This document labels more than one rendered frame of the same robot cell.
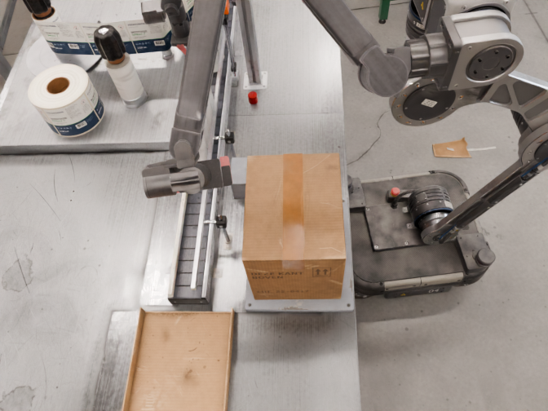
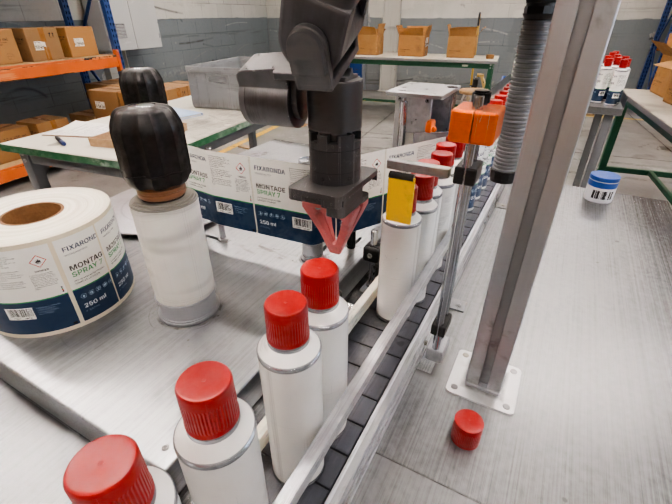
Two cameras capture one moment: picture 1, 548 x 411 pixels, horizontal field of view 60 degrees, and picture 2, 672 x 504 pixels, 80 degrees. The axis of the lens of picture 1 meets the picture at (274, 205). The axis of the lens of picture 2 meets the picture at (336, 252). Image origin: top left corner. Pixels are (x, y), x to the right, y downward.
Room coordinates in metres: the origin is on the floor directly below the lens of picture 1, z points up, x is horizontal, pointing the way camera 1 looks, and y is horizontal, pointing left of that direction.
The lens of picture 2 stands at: (0.89, 0.07, 1.27)
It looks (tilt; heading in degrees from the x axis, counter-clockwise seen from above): 31 degrees down; 20
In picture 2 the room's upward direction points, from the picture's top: straight up
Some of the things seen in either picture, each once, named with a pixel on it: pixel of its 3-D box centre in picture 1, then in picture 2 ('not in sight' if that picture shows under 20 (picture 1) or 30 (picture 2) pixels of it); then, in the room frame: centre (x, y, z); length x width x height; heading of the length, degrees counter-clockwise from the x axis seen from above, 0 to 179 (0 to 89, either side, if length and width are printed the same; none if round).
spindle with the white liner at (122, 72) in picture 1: (120, 67); (169, 221); (1.27, 0.44, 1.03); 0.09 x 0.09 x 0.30
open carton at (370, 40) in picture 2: not in sight; (368, 38); (6.89, 1.73, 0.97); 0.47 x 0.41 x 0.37; 175
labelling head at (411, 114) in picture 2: not in sight; (420, 154); (1.74, 0.18, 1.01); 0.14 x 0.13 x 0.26; 171
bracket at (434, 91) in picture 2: not in sight; (424, 89); (1.74, 0.18, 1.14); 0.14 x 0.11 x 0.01; 171
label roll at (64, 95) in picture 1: (68, 100); (50, 256); (1.23, 0.65, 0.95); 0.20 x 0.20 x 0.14
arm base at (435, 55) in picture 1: (426, 56); not in sight; (0.68, -0.34, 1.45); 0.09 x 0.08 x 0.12; 179
